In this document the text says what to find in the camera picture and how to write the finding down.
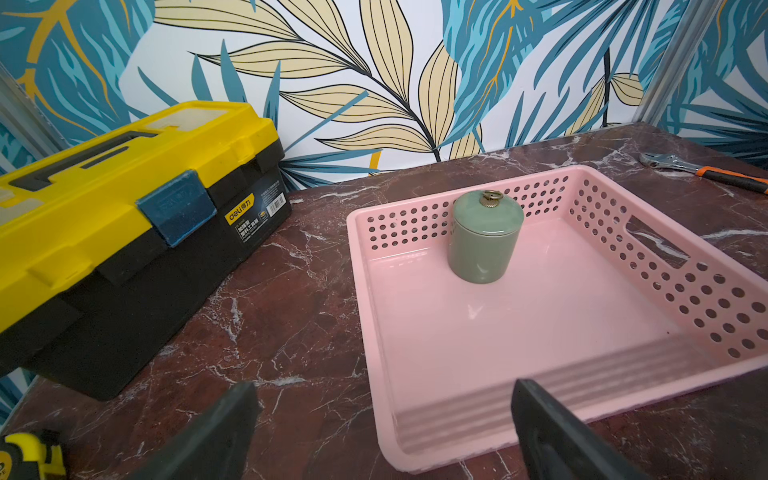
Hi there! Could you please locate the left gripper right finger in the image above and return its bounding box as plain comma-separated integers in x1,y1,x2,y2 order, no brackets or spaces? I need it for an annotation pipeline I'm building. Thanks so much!
511,379,648,479

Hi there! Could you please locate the left aluminium frame post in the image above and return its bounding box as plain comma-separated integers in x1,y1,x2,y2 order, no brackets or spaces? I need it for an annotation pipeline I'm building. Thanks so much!
1,65,69,160

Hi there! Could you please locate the yellow black toolbox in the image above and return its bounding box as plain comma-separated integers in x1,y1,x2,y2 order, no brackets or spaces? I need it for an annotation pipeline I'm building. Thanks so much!
1,101,291,401

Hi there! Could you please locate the orange handled adjustable wrench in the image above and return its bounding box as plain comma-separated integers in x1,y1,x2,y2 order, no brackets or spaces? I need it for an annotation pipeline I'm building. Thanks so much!
639,153,767,195

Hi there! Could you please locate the right aluminium frame post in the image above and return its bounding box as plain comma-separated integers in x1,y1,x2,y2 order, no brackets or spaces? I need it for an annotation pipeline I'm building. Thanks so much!
633,0,725,125

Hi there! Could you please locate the green tea canister back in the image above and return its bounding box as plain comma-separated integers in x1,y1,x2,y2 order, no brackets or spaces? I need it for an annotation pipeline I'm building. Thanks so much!
448,189,524,284

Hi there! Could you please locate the pink perforated plastic basket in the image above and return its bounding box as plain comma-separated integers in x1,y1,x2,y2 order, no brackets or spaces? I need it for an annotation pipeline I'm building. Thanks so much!
346,166,767,473

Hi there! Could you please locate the aluminium frame post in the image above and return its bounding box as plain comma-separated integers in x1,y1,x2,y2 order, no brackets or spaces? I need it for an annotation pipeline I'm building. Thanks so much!
1,65,69,160
633,0,725,125

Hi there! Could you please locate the yellow black tape measure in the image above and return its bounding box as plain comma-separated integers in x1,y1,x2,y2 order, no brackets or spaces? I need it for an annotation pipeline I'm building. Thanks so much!
1,429,67,480

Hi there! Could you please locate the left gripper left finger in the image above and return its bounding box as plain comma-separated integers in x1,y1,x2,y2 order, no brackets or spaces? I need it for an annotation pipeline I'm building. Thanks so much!
128,382,260,479

